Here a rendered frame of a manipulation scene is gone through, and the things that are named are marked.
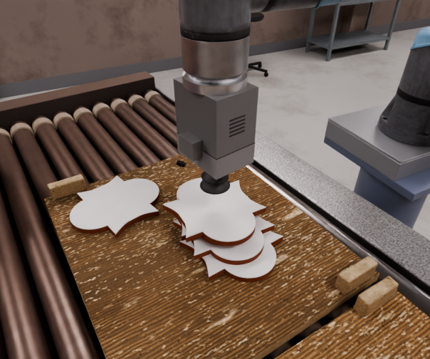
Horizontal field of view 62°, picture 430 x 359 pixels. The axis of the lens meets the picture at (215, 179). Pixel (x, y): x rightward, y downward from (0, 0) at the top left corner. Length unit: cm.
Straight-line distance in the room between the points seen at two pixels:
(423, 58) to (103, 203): 67
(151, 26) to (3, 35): 129
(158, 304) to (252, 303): 12
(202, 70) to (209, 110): 4
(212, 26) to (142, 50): 351
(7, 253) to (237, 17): 46
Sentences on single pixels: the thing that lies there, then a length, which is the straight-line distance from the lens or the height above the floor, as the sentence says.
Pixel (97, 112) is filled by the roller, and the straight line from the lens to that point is 99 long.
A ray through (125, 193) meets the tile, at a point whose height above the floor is 95.
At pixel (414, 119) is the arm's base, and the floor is 97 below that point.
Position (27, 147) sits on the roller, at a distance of 88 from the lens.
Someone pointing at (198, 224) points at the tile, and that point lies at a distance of 50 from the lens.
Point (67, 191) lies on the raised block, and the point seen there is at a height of 95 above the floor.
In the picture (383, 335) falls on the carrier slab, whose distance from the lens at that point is 49.
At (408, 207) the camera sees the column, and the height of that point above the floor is 75.
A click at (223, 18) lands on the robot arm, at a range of 38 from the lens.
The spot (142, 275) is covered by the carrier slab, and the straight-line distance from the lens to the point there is 51.
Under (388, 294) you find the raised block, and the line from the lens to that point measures 50.
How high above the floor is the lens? 132
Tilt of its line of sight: 36 degrees down
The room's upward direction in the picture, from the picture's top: straight up
